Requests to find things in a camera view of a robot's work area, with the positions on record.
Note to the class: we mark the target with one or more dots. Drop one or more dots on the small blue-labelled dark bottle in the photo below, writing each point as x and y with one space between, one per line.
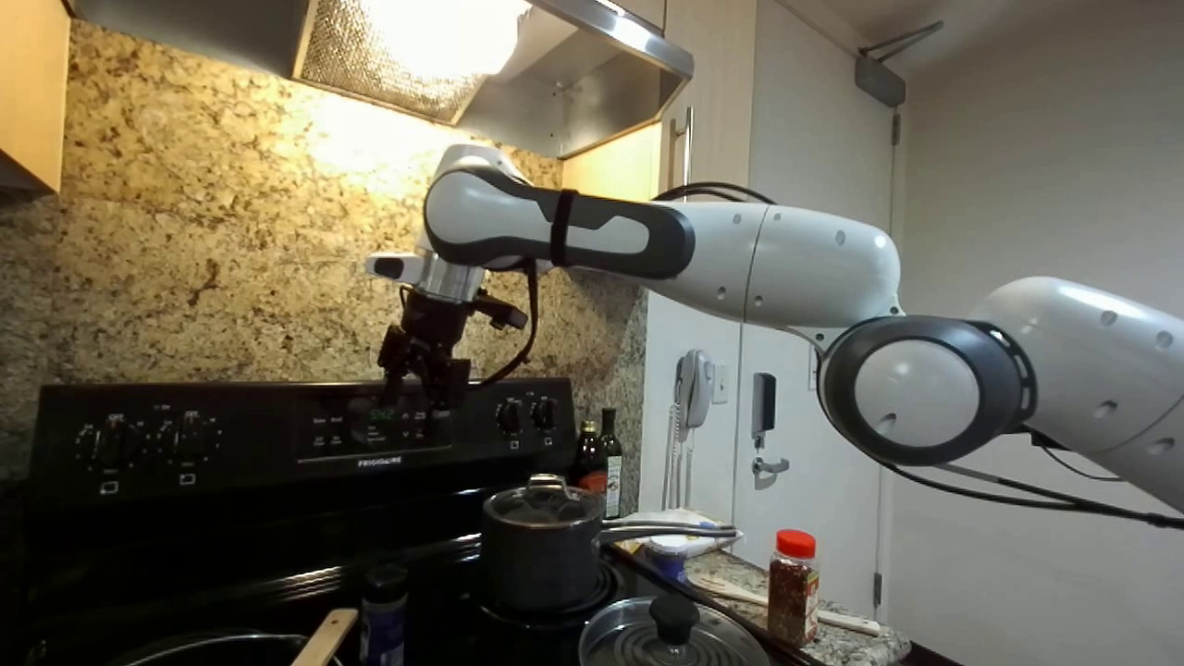
383 615

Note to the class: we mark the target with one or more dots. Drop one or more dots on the dark glass bottle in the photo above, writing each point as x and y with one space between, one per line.
613 461

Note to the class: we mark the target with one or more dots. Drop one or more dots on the glass pot lid black knob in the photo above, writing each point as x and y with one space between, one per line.
664 630

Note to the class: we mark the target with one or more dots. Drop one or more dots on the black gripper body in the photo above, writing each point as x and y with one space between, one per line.
420 354

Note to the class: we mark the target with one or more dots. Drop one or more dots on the white door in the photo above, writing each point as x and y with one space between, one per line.
817 140

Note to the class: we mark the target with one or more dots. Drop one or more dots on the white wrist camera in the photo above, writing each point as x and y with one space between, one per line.
396 266

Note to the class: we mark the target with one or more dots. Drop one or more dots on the spice bottle with orange lid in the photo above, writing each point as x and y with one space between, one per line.
793 587

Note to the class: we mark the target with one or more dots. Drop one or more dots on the black electric stove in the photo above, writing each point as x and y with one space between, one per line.
221 521

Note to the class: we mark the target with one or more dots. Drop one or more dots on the steel range hood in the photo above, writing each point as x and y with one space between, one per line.
547 75

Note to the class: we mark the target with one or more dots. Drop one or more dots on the wooden spoon handle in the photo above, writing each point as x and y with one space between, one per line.
326 636

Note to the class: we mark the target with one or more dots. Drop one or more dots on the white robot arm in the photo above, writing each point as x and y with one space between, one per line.
1071 365

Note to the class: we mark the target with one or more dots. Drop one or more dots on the tall black pot rear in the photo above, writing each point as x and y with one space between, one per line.
543 548

